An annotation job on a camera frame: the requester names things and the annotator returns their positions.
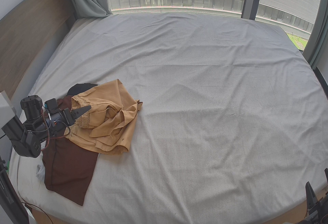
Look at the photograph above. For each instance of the black garment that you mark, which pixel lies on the black garment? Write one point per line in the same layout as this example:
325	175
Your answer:
79	88

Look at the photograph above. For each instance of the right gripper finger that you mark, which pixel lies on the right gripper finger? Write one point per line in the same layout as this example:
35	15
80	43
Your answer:
326	179
311	197

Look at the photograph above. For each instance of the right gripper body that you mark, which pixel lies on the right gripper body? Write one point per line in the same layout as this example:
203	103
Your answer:
320	216

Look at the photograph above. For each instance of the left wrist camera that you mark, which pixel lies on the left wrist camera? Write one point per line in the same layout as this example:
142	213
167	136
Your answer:
52	105

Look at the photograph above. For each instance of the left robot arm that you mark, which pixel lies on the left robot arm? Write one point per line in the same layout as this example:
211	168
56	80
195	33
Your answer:
28	141

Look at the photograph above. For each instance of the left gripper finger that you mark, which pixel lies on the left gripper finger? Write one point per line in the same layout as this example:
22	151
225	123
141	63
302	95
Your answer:
79	112

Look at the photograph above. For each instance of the white garment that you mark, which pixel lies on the white garment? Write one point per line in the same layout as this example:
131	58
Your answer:
41	174

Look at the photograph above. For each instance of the tan shorts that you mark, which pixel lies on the tan shorts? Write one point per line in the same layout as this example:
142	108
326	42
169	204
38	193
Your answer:
112	120

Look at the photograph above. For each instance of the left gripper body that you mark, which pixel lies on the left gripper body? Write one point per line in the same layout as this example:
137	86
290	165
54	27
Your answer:
62	119

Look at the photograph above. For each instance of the brown garment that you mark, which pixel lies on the brown garment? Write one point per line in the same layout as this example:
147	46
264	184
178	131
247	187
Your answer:
69	166

